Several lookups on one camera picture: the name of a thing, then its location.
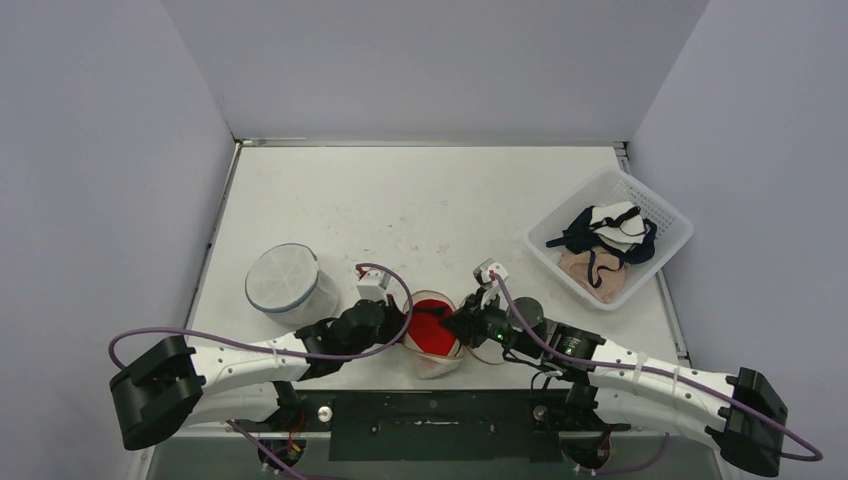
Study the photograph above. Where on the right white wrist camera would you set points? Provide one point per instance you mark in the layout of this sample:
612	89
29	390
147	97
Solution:
490	274

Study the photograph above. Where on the beige bra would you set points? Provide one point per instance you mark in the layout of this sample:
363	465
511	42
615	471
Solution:
597	271

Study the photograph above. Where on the navy blue bra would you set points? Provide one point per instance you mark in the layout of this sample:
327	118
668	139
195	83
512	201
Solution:
628	235

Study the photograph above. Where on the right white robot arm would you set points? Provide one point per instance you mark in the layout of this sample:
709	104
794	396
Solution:
739	415

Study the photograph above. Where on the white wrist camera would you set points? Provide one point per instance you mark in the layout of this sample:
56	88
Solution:
490	274
372	284

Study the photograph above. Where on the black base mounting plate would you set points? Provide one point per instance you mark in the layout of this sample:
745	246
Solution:
440	425

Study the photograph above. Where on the blue-trim mesh laundry bag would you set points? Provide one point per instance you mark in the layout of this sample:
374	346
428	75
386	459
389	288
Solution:
287	284

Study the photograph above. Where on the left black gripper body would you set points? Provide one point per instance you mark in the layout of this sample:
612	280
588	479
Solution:
387	328

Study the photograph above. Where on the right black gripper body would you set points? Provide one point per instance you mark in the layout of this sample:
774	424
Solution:
460	322

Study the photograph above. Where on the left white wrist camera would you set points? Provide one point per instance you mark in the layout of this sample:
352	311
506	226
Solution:
372	284

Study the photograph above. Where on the white plastic basket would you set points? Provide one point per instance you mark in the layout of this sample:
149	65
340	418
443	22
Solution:
612	190

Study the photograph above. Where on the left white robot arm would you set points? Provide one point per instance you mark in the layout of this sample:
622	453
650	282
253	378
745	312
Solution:
174	384

